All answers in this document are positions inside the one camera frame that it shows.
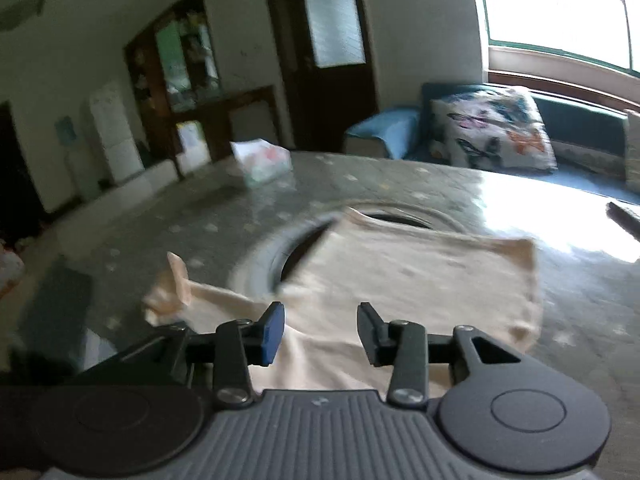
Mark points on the dark wooden cabinet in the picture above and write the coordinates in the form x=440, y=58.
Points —
x=185, y=90

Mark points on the dark wooden door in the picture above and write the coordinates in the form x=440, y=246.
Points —
x=330, y=40

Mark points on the white box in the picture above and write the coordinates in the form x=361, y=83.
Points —
x=192, y=147

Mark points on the large window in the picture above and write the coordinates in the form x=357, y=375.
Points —
x=560, y=5

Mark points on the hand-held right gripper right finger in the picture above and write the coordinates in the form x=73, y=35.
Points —
x=367, y=334

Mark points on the teal sofa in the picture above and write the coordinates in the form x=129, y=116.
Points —
x=575, y=130

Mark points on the white refrigerator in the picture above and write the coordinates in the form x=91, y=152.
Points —
x=116, y=132

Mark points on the tissue pack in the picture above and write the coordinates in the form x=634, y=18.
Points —
x=261, y=161

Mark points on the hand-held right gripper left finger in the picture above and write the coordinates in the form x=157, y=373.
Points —
x=272, y=334

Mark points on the black remote control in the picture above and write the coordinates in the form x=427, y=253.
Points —
x=624, y=217

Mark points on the blue cushion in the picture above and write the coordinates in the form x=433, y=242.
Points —
x=385, y=127

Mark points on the butterfly print pillow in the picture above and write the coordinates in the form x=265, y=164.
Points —
x=492, y=130

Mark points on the cream garment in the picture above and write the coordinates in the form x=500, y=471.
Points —
x=400, y=305

